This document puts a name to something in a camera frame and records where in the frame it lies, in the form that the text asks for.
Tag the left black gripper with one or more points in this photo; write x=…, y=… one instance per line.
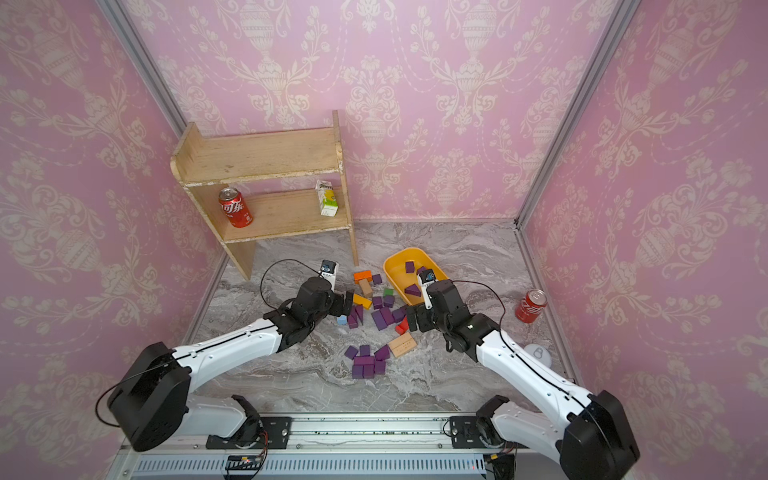
x=340, y=307

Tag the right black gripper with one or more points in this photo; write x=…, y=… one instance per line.
x=422, y=313

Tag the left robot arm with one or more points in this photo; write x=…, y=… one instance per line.
x=156, y=401

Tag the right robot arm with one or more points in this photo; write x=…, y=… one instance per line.
x=587, y=434

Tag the yellow plastic storage bin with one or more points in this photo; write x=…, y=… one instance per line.
x=394, y=268

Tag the red brick pair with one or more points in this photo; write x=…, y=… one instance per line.
x=403, y=327

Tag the natural wood plank brick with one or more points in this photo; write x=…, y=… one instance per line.
x=402, y=345

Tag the purple brick middle pile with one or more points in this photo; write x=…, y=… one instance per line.
x=383, y=313

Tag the yellow long brick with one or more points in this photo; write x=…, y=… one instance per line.
x=362, y=301

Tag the tan wood brick upright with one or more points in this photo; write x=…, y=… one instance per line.
x=366, y=288

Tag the purple brick cluster bottom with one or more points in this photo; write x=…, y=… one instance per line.
x=367, y=364

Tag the red cola can on table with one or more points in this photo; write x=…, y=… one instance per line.
x=531, y=306

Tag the green white juice carton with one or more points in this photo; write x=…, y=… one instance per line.
x=328, y=202

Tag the red cola can on shelf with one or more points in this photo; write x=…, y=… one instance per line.
x=234, y=207

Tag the wooden two-tier shelf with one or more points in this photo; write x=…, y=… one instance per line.
x=204, y=166

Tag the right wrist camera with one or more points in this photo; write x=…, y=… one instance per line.
x=424, y=280

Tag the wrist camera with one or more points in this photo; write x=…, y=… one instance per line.
x=328, y=271
x=424, y=280

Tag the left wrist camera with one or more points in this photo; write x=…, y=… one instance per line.
x=328, y=271

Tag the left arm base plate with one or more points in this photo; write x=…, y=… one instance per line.
x=272, y=432

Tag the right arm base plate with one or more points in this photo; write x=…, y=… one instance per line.
x=472, y=432

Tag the aluminium front rail frame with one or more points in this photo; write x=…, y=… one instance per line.
x=341, y=446

